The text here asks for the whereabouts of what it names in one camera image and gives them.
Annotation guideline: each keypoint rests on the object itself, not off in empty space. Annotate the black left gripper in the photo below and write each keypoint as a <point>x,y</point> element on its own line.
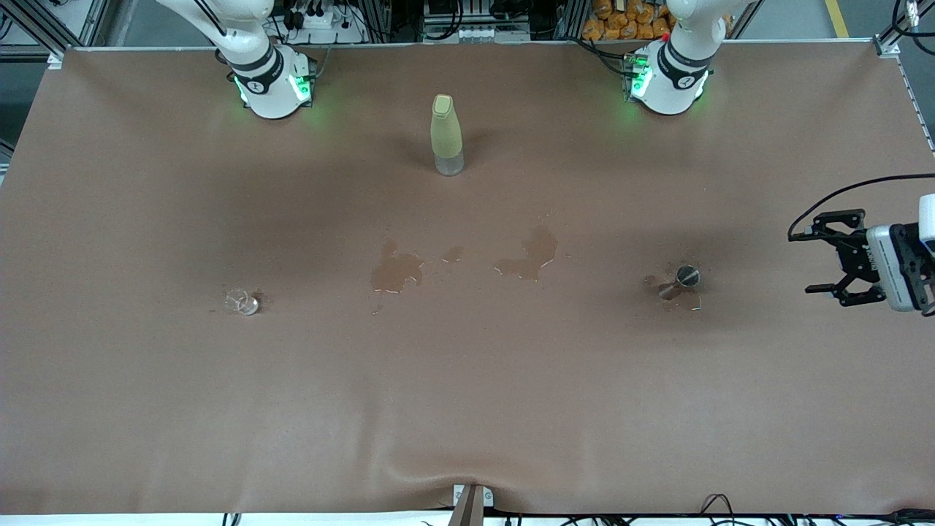
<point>853,256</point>

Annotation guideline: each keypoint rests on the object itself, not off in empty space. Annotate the steel double jigger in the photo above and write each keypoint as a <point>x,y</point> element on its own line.
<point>683,277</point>

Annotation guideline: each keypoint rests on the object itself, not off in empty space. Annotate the clear glass beaker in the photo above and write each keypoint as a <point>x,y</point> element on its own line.
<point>243,302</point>

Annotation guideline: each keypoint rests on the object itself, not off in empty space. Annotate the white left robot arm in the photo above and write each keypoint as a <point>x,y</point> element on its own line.
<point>668,88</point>

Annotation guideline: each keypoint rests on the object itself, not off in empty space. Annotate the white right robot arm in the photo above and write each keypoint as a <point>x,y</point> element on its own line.
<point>270,88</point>

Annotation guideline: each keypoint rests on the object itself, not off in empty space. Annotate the curved liquid spill puddle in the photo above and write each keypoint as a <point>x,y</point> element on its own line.
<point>532,256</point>

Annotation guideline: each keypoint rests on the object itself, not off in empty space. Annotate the pile of orange packets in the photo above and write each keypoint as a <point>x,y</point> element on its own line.
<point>628,20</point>

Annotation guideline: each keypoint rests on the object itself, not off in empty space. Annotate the small liquid spill puddle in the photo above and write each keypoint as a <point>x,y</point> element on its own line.
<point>453,253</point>

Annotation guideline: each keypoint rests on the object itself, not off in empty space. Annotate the brown table mat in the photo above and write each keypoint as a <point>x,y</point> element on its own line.
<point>467,402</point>

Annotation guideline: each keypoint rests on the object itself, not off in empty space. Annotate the green sleeved glass bottle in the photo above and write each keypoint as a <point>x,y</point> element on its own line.
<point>446,131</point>

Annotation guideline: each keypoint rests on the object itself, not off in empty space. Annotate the black equipment with white connectors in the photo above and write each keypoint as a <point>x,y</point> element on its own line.
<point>475,22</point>

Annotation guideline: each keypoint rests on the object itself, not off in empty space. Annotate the large liquid spill puddle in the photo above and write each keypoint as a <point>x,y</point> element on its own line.
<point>394,272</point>

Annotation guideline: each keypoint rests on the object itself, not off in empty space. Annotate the white power strip with plugs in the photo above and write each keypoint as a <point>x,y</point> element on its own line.
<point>321,20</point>

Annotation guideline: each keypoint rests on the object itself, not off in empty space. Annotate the aluminium frame post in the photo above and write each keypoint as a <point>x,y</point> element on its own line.
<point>895,33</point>
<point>44,29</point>

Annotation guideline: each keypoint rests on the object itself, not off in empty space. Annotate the metal bracket with brown bar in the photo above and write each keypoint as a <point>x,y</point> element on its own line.
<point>471,504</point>

